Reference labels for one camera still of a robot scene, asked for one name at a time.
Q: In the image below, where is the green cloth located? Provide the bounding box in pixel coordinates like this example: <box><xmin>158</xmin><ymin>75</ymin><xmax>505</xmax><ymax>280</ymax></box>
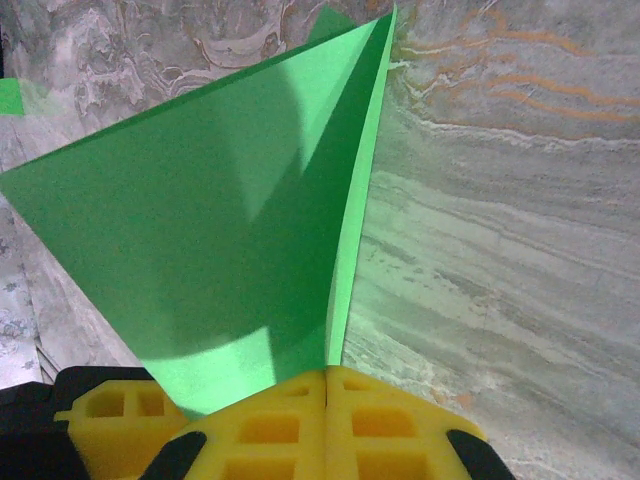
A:
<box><xmin>0</xmin><ymin>2</ymin><xmax>399</xmax><ymax>421</ymax></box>

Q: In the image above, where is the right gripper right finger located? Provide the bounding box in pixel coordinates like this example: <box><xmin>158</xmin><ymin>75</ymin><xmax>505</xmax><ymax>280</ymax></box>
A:
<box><xmin>325</xmin><ymin>366</ymin><xmax>516</xmax><ymax>480</ymax></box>

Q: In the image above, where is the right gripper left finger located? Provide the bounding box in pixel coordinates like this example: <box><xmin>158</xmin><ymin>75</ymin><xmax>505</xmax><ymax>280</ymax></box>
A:
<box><xmin>144</xmin><ymin>367</ymin><xmax>329</xmax><ymax>480</ymax></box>

